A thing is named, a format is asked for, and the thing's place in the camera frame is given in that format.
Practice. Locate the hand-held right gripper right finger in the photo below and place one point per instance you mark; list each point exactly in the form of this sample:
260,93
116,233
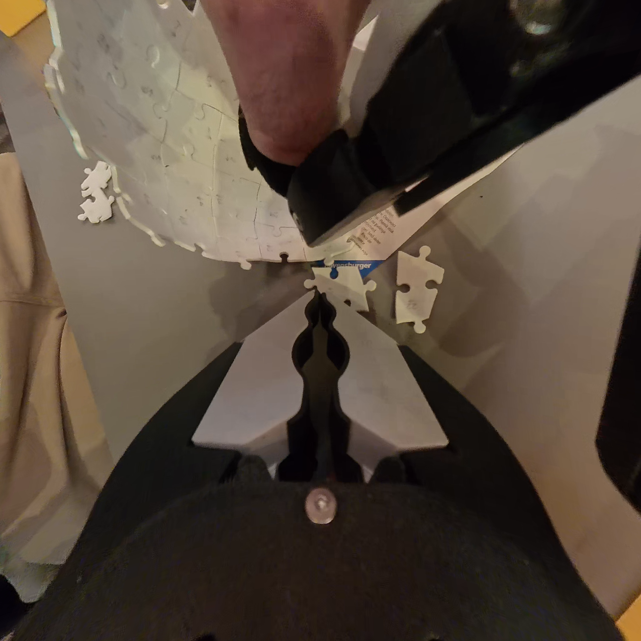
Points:
395,400

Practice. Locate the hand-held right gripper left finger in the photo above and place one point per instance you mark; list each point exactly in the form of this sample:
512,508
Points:
245,395

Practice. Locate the partly built puzzle ball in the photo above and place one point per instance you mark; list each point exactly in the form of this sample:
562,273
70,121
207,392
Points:
165,150

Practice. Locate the small white puzzle piece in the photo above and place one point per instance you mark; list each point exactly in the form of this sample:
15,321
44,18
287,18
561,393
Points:
96,178
95,209

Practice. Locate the person's left hand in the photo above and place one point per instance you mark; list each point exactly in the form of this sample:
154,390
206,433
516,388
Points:
285,75

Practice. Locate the printed instruction sheet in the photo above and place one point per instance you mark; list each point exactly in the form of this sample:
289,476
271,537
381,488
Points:
395,225

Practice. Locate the beige trousers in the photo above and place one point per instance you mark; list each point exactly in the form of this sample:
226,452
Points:
35,350

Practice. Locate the dark rounded object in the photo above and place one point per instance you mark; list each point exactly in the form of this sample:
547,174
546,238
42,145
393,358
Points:
623,400

